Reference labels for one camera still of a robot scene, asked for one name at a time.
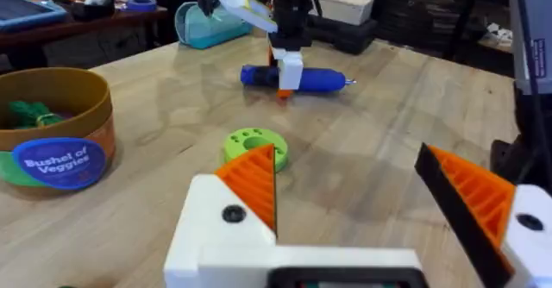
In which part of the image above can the small black tool heap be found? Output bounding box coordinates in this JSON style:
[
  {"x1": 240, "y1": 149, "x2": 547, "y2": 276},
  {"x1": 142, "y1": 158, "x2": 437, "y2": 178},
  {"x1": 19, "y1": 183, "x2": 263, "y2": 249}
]
[{"x1": 70, "y1": 0, "x2": 116, "y2": 22}]

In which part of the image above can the black cable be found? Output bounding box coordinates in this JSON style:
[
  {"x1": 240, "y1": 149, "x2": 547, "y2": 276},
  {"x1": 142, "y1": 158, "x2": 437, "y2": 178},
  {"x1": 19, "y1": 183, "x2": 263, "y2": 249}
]
[{"x1": 511, "y1": 0, "x2": 552, "y2": 181}]

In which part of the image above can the brown toy tub with blue label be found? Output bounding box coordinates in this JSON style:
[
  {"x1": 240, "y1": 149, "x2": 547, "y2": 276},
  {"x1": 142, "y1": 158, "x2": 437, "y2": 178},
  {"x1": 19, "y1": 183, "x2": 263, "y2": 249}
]
[{"x1": 0, "y1": 66, "x2": 116, "y2": 191}]

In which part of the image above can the teal plastic box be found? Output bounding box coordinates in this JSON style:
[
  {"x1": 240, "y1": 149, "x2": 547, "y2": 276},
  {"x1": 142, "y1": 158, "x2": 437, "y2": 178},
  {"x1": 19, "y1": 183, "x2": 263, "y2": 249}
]
[{"x1": 174, "y1": 1, "x2": 254, "y2": 50}]

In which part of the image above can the blue tray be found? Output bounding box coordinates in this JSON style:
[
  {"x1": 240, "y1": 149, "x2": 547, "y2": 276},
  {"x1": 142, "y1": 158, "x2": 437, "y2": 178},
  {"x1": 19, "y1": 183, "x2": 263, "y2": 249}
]
[{"x1": 0, "y1": 0, "x2": 69, "y2": 33}]

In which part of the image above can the white orange left gripper right finger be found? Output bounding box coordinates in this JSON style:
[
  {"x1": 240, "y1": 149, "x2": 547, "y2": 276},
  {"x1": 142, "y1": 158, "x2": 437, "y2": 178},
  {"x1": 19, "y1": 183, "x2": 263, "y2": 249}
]
[{"x1": 413, "y1": 142, "x2": 552, "y2": 288}]

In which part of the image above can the finger of the white orange right gripper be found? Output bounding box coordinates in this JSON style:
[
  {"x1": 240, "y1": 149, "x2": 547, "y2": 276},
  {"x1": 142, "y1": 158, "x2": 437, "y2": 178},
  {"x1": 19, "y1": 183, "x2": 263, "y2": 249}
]
[
  {"x1": 275, "y1": 51, "x2": 304, "y2": 100},
  {"x1": 267, "y1": 44, "x2": 286, "y2": 68}
]

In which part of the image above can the dark wooden side table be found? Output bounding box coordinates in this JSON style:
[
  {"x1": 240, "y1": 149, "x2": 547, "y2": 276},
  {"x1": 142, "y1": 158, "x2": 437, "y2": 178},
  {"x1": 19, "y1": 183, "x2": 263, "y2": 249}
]
[{"x1": 0, "y1": 6, "x2": 169, "y2": 72}]

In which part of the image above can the black tool case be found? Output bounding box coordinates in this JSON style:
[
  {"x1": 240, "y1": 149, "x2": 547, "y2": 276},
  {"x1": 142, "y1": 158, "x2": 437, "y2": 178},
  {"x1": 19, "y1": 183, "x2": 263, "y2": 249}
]
[{"x1": 305, "y1": 14, "x2": 380, "y2": 56}]

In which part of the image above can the blue electric screwdriver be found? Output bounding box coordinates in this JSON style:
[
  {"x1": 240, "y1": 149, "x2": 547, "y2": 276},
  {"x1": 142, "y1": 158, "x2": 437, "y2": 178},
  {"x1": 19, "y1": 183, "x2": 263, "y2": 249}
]
[{"x1": 240, "y1": 63, "x2": 357, "y2": 94}]

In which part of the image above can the green disc with holes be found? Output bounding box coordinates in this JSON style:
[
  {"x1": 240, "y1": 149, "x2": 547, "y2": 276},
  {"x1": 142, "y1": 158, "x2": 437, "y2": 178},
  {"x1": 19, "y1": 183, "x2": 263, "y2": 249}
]
[{"x1": 223, "y1": 127, "x2": 289, "y2": 173}]

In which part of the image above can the blue tape ring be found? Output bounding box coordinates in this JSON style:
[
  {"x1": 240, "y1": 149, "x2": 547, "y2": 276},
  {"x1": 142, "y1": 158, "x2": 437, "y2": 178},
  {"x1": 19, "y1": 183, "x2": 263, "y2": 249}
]
[{"x1": 125, "y1": 0, "x2": 159, "y2": 14}]

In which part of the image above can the white and yellow slanted object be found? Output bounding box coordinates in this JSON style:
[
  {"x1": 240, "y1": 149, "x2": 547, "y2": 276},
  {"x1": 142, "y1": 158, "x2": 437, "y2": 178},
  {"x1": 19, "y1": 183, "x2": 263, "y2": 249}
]
[{"x1": 205, "y1": 0, "x2": 279, "y2": 34}]

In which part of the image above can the white orange left gripper left finger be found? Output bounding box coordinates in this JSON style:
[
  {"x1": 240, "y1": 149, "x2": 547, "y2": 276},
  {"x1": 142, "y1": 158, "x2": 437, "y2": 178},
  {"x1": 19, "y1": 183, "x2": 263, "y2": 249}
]
[{"x1": 163, "y1": 143, "x2": 278, "y2": 288}]

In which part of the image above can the white cardboard box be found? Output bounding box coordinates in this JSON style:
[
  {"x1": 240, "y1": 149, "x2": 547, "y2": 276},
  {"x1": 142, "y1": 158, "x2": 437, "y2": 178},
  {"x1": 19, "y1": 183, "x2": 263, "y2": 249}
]
[{"x1": 310, "y1": 0, "x2": 375, "y2": 27}]

